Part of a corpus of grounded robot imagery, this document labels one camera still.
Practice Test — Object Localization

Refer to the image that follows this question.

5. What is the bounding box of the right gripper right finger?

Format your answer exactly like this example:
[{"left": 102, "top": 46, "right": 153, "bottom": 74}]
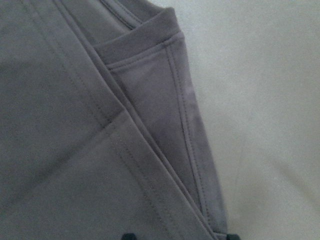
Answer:
[{"left": 226, "top": 233, "right": 241, "bottom": 240}]

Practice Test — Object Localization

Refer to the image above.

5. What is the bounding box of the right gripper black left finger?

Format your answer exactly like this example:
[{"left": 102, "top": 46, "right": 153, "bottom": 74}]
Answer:
[{"left": 121, "top": 232, "right": 138, "bottom": 240}]

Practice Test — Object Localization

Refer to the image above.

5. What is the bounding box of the dark brown t-shirt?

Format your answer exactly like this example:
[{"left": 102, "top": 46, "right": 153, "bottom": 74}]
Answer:
[{"left": 0, "top": 0, "right": 228, "bottom": 240}]

